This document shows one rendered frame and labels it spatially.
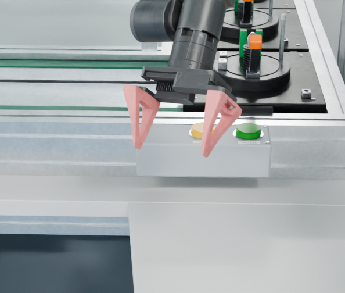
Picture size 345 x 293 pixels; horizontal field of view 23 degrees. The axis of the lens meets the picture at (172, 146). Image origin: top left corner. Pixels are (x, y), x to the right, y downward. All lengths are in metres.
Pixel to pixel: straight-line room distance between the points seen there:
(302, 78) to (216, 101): 0.53
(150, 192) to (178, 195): 0.04
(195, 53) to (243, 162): 0.31
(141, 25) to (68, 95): 0.48
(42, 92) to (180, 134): 0.37
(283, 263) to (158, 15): 0.39
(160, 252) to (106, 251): 1.52
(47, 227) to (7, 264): 1.33
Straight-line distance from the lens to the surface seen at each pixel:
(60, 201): 1.36
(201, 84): 1.03
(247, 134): 1.32
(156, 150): 1.31
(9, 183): 1.42
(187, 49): 1.06
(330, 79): 1.58
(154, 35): 1.12
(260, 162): 1.32
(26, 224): 1.41
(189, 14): 1.08
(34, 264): 2.72
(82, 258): 2.72
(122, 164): 1.41
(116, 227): 1.39
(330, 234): 1.29
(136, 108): 1.07
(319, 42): 1.74
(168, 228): 1.28
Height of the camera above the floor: 1.56
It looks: 28 degrees down
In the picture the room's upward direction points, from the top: straight up
